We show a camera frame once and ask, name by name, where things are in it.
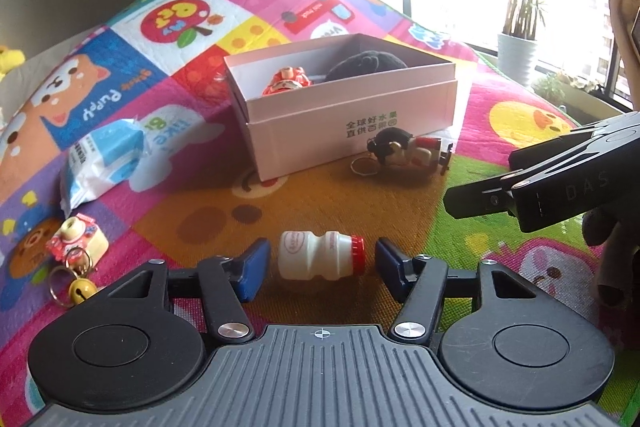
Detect small yogurt drink bottle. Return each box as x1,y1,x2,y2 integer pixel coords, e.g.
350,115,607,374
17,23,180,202
278,231,367,281

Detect small cartoon figure keychain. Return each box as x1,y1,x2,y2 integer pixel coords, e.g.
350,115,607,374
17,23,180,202
350,127,454,176

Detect toy camera keychain with bell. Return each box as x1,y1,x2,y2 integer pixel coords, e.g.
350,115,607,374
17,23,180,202
46,213,110,309

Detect blue white tissue pack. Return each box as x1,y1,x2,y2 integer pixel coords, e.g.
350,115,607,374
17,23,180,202
60,118,146,218

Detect red hooded doll figure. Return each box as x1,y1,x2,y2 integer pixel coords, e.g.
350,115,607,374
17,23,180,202
262,66,312,96

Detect black plush toy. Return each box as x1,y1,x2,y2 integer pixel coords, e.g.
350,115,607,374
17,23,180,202
324,50,408,82

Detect gloved hand holding gripper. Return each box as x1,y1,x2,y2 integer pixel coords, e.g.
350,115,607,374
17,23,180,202
582,188,639,350

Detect colourful cartoon play mat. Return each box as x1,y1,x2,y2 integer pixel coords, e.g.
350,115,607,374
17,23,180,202
1,0,639,426

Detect white cardboard box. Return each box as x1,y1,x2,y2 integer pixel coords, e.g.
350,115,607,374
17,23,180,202
224,34,457,181

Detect yellow green plush toy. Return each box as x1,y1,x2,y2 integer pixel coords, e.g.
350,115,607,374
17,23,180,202
0,46,26,80

